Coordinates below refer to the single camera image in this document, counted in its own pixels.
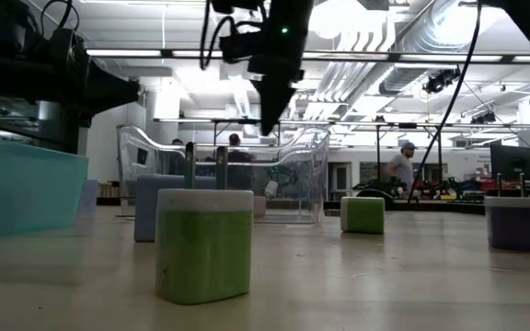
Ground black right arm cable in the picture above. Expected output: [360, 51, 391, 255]
[407, 0, 483, 204]

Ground black computer monitor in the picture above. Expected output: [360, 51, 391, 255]
[490, 144, 530, 183]

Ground black ceiling spotlight cluster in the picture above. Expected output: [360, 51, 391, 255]
[422, 67, 463, 96]

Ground person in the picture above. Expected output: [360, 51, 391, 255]
[167, 138, 186, 177]
[225, 132, 256, 190]
[386, 141, 419, 200]

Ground black right camera cable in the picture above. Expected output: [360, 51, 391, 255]
[199, 0, 250, 71]

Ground ceiling light rail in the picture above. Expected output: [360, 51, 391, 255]
[85, 47, 530, 63]

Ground purple white wall charger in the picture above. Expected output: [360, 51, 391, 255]
[484, 173, 530, 253]

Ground green white wall charger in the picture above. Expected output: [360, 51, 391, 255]
[340, 196, 386, 235]
[155, 142, 255, 306]

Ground blue multiport USB charger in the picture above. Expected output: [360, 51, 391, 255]
[133, 173, 218, 244]

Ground small blue plug charger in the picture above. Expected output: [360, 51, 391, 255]
[76, 178, 99, 215]

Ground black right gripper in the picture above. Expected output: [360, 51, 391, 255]
[246, 45, 305, 137]

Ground clear plastic bin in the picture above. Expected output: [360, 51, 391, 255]
[116, 124, 331, 225]

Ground teal translucent plastic tray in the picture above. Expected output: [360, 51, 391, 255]
[0, 132, 90, 238]

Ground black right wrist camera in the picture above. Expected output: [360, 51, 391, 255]
[220, 30, 267, 64]

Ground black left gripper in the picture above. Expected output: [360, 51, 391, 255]
[39, 27, 141, 121]

